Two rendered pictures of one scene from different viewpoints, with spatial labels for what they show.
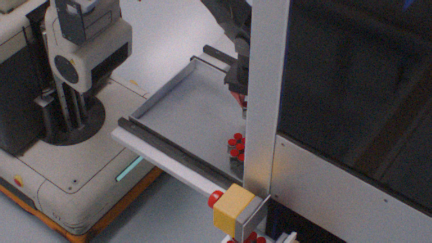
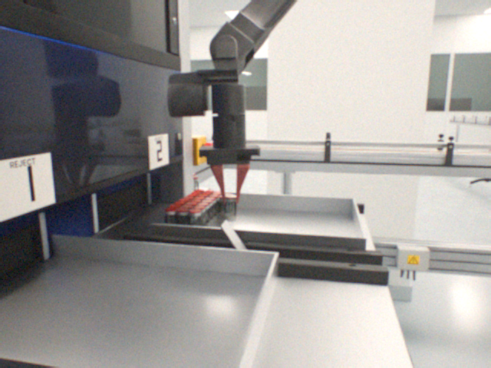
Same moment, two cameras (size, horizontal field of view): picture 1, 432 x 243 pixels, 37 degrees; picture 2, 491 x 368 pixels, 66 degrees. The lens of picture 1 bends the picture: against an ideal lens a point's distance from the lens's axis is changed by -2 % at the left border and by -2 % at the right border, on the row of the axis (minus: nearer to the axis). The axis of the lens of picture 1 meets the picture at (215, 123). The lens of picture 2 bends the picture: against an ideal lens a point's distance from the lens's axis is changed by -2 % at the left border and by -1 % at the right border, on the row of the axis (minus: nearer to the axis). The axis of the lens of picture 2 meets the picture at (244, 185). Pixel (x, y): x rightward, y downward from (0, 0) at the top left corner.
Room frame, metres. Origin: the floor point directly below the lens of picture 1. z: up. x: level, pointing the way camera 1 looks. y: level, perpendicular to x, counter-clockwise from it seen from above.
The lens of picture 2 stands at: (1.69, -0.33, 1.10)
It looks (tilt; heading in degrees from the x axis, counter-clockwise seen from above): 11 degrees down; 155
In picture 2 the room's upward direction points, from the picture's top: straight up
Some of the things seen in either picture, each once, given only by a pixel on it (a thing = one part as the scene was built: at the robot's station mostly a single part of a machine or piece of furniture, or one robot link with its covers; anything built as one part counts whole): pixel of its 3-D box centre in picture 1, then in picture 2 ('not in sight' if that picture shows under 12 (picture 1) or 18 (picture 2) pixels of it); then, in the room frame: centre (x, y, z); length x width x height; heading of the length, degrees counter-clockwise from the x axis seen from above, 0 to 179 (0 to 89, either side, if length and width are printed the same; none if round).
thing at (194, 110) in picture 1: (216, 119); (265, 218); (1.08, 0.00, 0.90); 0.34 x 0.26 x 0.04; 53
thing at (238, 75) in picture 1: (249, 71); (229, 136); (1.08, -0.08, 1.05); 0.10 x 0.07 x 0.07; 68
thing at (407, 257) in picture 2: not in sight; (412, 257); (0.65, 0.91, 0.50); 0.12 x 0.05 x 0.09; 53
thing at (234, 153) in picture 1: (253, 137); (209, 211); (1.01, -0.09, 0.90); 0.18 x 0.02 x 0.05; 143
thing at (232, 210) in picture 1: (236, 212); (190, 149); (0.74, -0.04, 0.99); 0.08 x 0.07 x 0.07; 53
